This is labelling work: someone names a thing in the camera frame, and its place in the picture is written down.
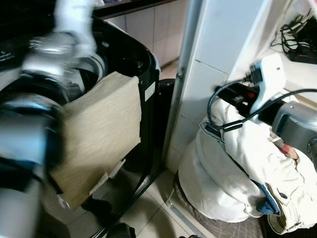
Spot beige cabinet with dark top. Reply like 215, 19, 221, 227
94, 0, 193, 67

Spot beige cloth with white tags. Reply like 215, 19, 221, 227
49, 71, 143, 211

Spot tangled black power cords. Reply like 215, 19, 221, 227
270, 11, 317, 54

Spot black top-load washing machine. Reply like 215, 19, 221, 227
0, 0, 162, 238

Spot blue cloth item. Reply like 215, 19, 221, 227
254, 180, 281, 215

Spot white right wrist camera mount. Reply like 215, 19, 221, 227
249, 54, 286, 116

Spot black power strip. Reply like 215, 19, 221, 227
286, 44, 317, 65

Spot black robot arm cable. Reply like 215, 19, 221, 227
207, 79, 317, 132

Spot white padded jacket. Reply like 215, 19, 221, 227
177, 92, 317, 235

